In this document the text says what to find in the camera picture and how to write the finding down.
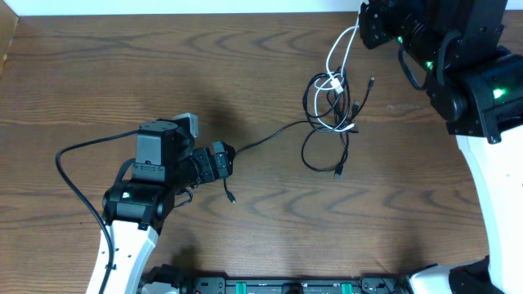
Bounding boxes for white usb cable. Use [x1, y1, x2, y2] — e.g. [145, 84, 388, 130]
[313, 3, 363, 133]

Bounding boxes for black usb cable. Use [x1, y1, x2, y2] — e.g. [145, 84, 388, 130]
[222, 67, 360, 204]
[300, 76, 376, 180]

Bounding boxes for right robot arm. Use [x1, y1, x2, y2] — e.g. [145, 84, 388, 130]
[359, 0, 522, 293]

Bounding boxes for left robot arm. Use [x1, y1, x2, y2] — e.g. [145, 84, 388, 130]
[87, 114, 235, 293]

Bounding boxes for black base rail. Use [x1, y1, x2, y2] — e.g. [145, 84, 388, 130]
[137, 265, 411, 294]

